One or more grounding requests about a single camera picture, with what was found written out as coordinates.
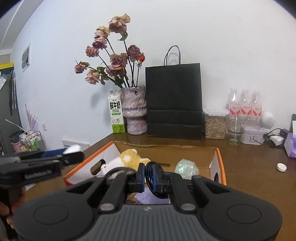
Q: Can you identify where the person hand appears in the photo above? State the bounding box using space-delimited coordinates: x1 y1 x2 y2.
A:
1 186 26 229

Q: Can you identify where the purple cloth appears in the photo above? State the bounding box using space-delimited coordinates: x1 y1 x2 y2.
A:
134 187 171 205

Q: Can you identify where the yellow white plush toy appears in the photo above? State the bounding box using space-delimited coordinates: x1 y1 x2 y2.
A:
99 149 150 175

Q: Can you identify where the iridescent crumpled wrapper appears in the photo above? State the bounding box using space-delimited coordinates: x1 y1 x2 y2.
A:
175 159 199 180

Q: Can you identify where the orange cardboard box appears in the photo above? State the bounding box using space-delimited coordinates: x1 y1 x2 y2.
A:
63 141 227 186

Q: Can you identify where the green white milk carton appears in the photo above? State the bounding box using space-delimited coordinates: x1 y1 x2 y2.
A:
108 90 126 133

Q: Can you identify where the purple marbled vase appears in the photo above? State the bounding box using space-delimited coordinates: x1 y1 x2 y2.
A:
121 85 147 135

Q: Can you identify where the clear jar of pellets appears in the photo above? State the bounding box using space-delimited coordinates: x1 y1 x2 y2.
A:
203 107 229 140

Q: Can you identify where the black paper bag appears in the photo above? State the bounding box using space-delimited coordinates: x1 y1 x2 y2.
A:
145 55 203 140

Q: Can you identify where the dried rose bouquet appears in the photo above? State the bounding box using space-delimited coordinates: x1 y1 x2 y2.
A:
74 14 145 88

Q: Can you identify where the empty clear glass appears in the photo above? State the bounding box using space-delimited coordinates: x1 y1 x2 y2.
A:
227 115 245 146

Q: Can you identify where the white tin box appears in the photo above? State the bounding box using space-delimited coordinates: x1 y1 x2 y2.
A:
241 126 265 145

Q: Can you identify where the left water bottle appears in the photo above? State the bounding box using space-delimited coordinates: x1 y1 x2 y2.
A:
226 88 241 115

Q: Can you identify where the water bottle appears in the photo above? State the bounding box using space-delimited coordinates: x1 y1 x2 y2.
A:
226 88 241 115
240 89 252 115
251 90 262 117

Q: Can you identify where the middle water bottle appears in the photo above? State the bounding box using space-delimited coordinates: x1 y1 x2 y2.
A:
240 89 252 115

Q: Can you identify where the right water bottle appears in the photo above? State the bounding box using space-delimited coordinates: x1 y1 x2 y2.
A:
251 90 262 117

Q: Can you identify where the white round cap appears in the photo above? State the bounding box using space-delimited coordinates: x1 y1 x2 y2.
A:
276 163 287 172

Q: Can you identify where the white power adapter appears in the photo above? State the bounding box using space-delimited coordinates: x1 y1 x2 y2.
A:
269 135 285 147

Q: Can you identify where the purple tissue pack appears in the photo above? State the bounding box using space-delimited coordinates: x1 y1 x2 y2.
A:
284 133 296 159

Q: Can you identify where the wire basket with items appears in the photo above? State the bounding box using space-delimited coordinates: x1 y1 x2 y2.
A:
9 130 46 153

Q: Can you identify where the white round camera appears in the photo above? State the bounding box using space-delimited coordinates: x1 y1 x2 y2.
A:
261 111 275 129

